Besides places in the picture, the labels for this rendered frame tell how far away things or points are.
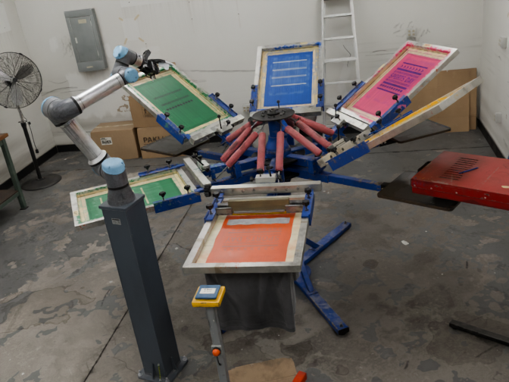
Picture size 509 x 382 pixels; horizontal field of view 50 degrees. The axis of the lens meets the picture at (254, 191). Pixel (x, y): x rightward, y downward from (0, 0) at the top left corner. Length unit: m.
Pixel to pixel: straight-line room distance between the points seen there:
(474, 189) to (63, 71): 6.18
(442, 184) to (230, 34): 4.59
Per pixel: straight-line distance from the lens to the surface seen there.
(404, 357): 3.60
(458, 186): 3.06
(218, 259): 2.82
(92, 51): 7.70
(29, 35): 8.20
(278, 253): 2.79
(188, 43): 7.32
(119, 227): 3.10
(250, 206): 3.16
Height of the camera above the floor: 2.38
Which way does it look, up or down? 24 degrees down
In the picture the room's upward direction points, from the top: 8 degrees counter-clockwise
